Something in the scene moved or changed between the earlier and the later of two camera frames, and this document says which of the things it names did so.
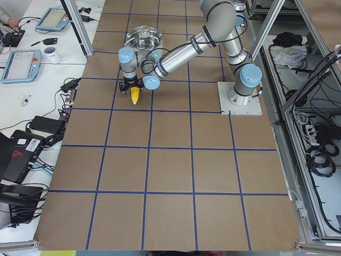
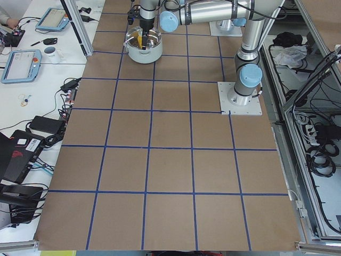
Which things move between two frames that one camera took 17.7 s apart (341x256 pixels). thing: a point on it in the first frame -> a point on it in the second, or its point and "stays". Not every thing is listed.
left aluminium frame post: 76,19 stays
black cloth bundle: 287,39 stays
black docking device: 23,201 stays
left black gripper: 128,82 -> 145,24
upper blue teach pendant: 55,19 stays
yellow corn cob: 135,94 -> 139,41
